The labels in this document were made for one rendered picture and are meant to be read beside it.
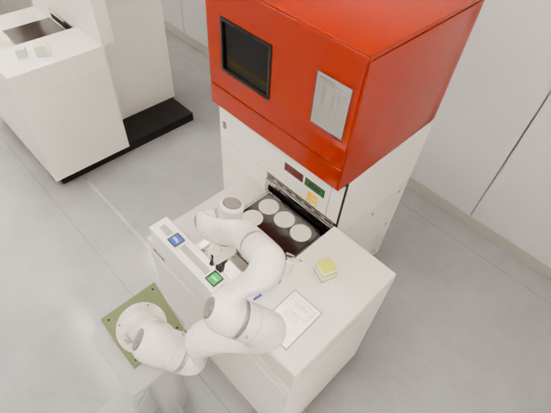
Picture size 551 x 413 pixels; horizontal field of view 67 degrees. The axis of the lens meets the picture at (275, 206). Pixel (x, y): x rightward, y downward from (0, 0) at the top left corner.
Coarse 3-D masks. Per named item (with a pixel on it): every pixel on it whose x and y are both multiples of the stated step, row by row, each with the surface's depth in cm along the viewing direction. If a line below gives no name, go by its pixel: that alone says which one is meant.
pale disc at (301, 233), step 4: (292, 228) 196; (296, 228) 196; (300, 228) 196; (304, 228) 196; (308, 228) 197; (292, 232) 194; (296, 232) 195; (300, 232) 195; (304, 232) 195; (308, 232) 195; (292, 236) 193; (296, 236) 193; (300, 236) 193; (304, 236) 193; (308, 236) 194; (296, 240) 192; (300, 240) 192; (304, 240) 192
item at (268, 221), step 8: (248, 208) 202; (256, 208) 203; (280, 208) 204; (288, 208) 204; (264, 216) 200; (272, 216) 200; (296, 216) 201; (264, 224) 197; (272, 224) 197; (296, 224) 198; (304, 224) 198; (264, 232) 194; (272, 232) 194; (280, 232) 194; (288, 232) 194; (312, 232) 195; (280, 240) 191; (288, 240) 191; (288, 248) 188; (296, 248) 188
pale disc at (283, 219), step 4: (280, 212) 202; (284, 212) 202; (288, 212) 202; (276, 216) 200; (280, 216) 200; (284, 216) 200; (288, 216) 200; (292, 216) 201; (276, 220) 198; (280, 220) 199; (284, 220) 199; (288, 220) 199; (292, 220) 199; (276, 224) 197; (280, 224) 197; (284, 224) 197; (288, 224) 198; (292, 224) 198
